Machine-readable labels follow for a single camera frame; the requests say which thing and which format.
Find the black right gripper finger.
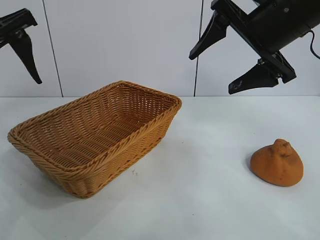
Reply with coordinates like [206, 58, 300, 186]
[188, 12, 227, 61]
[227, 59, 279, 95]

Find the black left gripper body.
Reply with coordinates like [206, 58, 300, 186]
[0, 8, 38, 49]

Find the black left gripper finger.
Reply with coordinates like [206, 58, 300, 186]
[14, 27, 43, 85]

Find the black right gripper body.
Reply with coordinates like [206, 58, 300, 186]
[211, 0, 320, 84]

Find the orange-brown bread bun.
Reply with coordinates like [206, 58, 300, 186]
[250, 138, 305, 187]

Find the tan woven wicker basket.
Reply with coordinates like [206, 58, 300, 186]
[7, 80, 183, 200]

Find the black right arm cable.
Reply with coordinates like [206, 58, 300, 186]
[309, 29, 320, 60]

